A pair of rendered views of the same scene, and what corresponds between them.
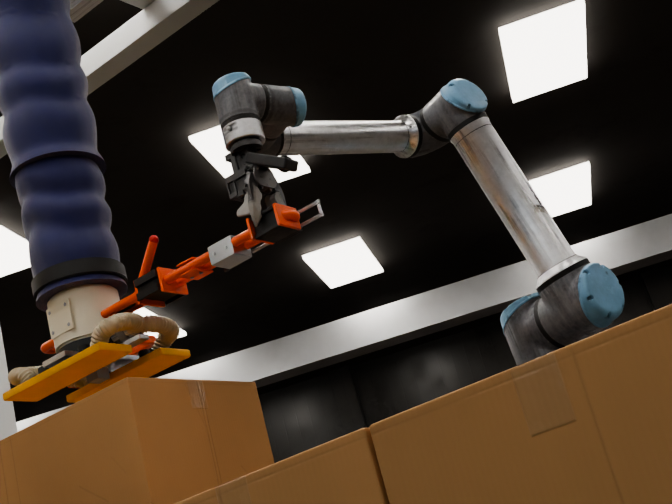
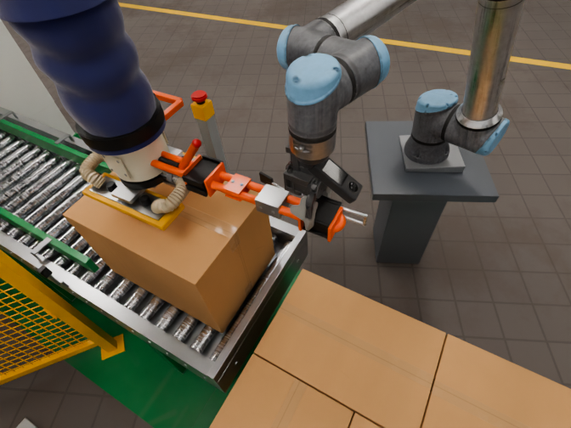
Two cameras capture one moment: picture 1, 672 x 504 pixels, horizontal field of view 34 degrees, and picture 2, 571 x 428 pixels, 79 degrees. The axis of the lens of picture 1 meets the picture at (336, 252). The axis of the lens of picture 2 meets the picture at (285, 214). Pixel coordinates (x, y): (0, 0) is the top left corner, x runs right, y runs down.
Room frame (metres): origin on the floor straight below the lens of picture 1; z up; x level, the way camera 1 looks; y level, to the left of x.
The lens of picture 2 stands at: (1.65, 0.19, 1.85)
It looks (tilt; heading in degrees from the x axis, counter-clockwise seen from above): 51 degrees down; 0
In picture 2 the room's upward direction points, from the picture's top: 6 degrees counter-clockwise
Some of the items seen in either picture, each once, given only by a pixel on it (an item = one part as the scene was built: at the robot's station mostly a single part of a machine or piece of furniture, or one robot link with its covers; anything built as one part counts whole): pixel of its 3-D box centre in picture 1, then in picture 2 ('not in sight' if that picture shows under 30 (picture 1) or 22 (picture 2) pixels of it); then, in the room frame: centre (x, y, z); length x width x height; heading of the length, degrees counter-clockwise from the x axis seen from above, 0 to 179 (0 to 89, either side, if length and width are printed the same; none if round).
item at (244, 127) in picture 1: (243, 137); (311, 139); (2.18, 0.13, 1.41); 0.10 x 0.09 x 0.05; 147
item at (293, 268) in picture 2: not in sight; (267, 306); (2.28, 0.31, 0.47); 0.70 x 0.03 x 0.15; 147
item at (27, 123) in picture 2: not in sight; (123, 169); (3.19, 1.11, 0.50); 2.31 x 0.05 x 0.19; 57
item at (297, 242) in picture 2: not in sight; (264, 295); (2.28, 0.31, 0.58); 0.70 x 0.03 x 0.06; 147
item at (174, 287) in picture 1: (160, 287); (205, 175); (2.35, 0.41, 1.19); 0.10 x 0.08 x 0.06; 148
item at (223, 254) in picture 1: (229, 252); (273, 200); (2.24, 0.22, 1.18); 0.07 x 0.07 x 0.04; 58
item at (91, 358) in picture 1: (65, 367); (130, 196); (2.40, 0.67, 1.08); 0.34 x 0.10 x 0.05; 58
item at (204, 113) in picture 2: not in sight; (223, 182); (3.01, 0.52, 0.50); 0.07 x 0.07 x 1.00; 57
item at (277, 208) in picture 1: (273, 223); (320, 218); (2.16, 0.11, 1.19); 0.08 x 0.07 x 0.05; 58
